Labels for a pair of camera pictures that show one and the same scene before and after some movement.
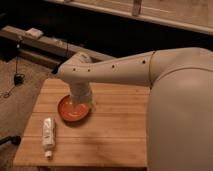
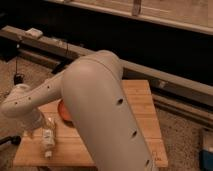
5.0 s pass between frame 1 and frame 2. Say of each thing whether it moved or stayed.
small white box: stayed
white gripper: moved
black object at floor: stayed
